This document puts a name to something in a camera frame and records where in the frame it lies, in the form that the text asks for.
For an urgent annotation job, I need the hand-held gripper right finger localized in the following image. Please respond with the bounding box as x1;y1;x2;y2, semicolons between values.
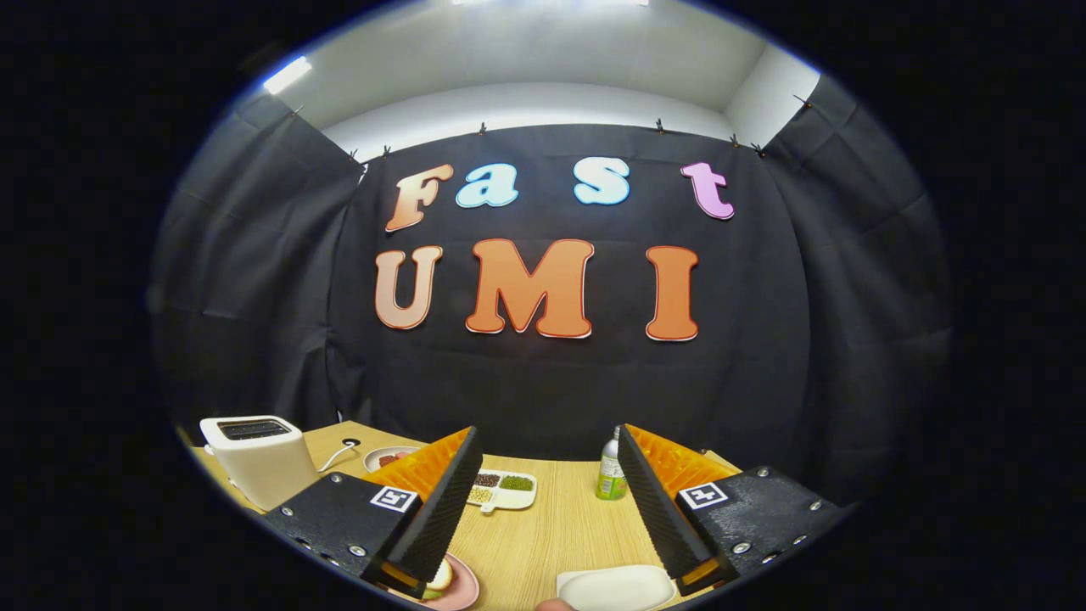
617;423;849;597

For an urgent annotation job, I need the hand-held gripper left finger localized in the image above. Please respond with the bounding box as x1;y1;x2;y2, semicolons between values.
263;426;484;600

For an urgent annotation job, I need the silver bottle with green label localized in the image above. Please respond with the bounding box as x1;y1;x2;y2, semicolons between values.
596;426;629;501

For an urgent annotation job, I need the white divided dish of beans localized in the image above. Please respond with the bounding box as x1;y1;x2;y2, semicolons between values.
465;469;538;514

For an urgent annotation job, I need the round white plate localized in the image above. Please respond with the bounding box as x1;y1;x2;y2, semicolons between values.
363;446;423;474

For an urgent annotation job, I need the pink round plate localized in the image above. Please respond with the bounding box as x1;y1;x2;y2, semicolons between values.
386;552;481;611

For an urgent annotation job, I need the white rectangular plate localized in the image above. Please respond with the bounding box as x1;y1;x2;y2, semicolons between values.
556;564;678;611

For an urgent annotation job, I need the white toaster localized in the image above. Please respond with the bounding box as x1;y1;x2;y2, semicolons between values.
199;415;319;512

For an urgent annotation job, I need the ceiling light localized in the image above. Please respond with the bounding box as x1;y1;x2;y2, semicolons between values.
261;56;313;96

